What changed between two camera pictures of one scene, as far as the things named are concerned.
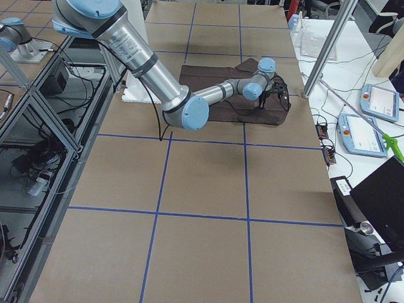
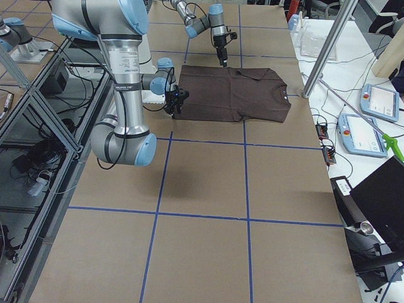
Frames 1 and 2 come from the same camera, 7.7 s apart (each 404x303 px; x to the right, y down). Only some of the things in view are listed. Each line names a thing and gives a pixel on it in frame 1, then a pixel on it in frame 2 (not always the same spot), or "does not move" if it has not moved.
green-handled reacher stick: (389, 141) does not move
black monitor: (381, 194) does not move
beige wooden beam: (392, 56) does not move
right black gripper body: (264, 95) -> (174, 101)
